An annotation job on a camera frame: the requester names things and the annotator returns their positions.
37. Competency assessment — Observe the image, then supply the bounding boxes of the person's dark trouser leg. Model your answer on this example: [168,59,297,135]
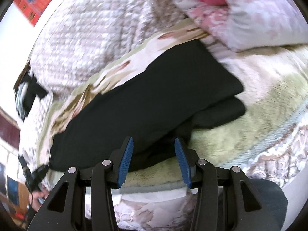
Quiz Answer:
[250,179,288,230]

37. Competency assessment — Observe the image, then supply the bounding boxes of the black pants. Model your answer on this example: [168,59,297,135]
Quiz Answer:
[50,40,246,172]

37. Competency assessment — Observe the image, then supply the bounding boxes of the green floral plush blanket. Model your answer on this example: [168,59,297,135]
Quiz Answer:
[29,19,307,186]

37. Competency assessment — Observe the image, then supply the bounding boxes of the pink floral rolled comforter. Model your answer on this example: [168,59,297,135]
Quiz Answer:
[172,0,307,52]

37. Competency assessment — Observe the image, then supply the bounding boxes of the person's left hand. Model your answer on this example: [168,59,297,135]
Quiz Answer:
[29,187,49,212]

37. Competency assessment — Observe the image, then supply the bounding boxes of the black garment at bed head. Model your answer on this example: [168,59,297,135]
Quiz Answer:
[15,71,48,121]

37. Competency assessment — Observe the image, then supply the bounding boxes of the white quilted bedspread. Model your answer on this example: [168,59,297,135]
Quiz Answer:
[19,0,307,230]

